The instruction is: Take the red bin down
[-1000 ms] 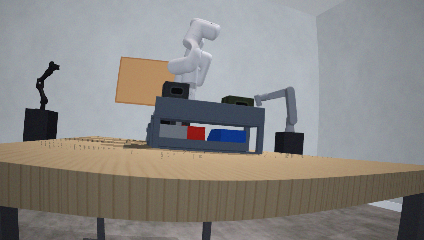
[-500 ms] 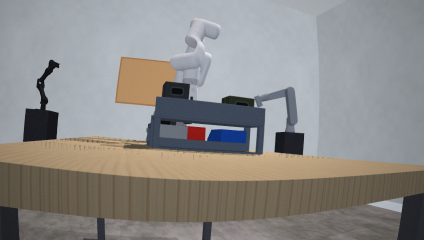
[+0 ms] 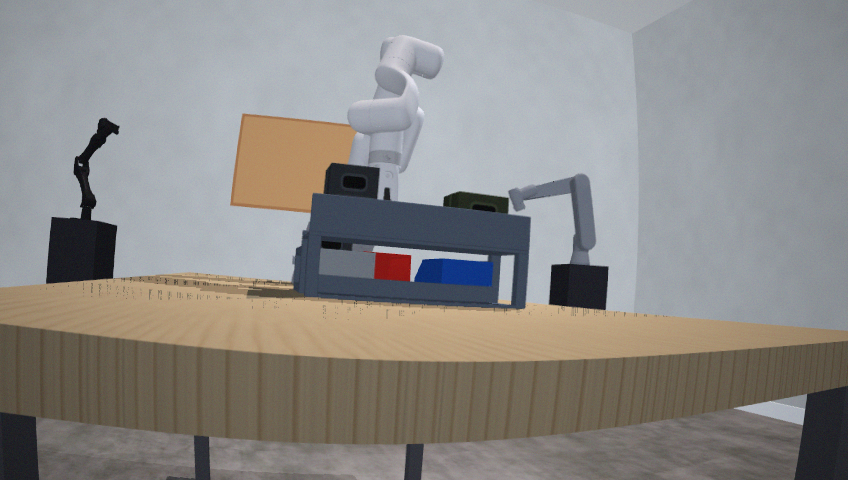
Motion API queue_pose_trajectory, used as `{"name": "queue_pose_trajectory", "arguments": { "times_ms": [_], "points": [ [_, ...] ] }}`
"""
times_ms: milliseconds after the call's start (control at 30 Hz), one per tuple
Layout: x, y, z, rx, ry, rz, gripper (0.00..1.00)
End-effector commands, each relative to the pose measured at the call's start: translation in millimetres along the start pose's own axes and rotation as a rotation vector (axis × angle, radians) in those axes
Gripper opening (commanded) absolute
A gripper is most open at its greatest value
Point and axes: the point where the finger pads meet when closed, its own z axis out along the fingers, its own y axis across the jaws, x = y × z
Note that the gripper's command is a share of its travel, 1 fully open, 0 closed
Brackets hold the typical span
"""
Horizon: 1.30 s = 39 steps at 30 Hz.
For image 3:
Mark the red bin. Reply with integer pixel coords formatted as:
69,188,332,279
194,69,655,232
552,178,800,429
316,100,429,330
372,252,411,281

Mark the olive green tool case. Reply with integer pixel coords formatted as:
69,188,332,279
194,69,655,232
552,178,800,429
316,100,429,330
443,191,509,214

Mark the blue open bin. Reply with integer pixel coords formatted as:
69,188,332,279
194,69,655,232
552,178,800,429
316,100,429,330
414,258,493,286

